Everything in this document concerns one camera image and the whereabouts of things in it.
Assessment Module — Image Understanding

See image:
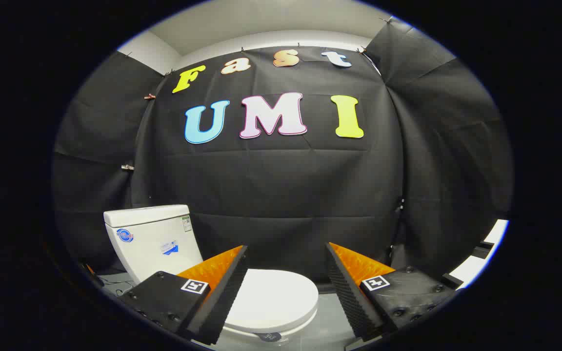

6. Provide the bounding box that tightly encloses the white and black board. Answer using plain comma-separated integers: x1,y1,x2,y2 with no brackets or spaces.
449,219,509,289

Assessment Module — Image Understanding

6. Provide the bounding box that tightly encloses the black backdrop cloth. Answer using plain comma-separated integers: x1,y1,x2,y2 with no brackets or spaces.
52,17,513,284

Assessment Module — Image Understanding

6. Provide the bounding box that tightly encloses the white ceramic toilet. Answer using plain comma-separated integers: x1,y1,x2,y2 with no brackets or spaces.
103,205,318,345

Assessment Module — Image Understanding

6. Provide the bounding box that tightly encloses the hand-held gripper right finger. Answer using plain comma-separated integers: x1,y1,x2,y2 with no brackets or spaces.
325,242,458,343

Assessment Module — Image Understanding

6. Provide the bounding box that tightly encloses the white toilet lid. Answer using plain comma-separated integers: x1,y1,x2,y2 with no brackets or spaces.
222,269,319,335

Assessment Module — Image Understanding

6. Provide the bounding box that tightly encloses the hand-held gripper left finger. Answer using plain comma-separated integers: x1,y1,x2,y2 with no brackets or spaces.
118,245,249,345

